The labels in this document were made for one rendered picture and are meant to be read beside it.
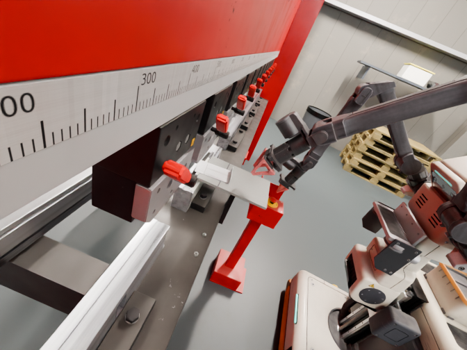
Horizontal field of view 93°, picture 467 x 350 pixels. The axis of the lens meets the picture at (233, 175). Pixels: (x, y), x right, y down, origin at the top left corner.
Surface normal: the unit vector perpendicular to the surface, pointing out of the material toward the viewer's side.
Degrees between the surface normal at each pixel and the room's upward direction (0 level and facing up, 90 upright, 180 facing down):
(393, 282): 90
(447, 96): 91
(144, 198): 90
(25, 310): 0
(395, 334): 90
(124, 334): 0
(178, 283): 0
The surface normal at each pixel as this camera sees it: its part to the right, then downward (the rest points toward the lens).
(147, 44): 0.91, 0.40
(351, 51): -0.30, 0.44
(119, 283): 0.34, -0.78
